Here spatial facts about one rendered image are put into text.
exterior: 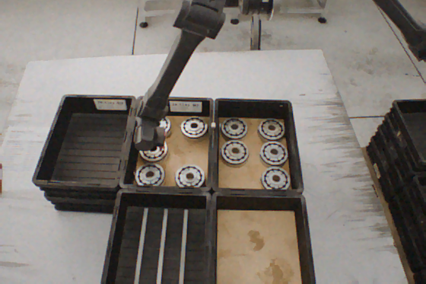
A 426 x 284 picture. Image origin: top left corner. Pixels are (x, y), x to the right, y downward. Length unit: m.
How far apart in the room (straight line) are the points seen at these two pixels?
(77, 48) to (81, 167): 1.96
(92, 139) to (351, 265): 1.07
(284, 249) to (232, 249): 0.17
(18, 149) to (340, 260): 1.38
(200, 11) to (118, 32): 2.50
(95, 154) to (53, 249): 0.37
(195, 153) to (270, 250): 0.44
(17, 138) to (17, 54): 1.74
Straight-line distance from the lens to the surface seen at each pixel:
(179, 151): 1.33
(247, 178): 1.28
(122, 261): 1.18
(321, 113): 1.69
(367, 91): 2.95
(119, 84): 1.78
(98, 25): 3.42
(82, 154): 1.40
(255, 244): 1.18
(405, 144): 2.00
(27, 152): 1.66
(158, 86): 0.98
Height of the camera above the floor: 1.94
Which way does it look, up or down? 52 degrees down
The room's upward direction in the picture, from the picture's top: 2 degrees clockwise
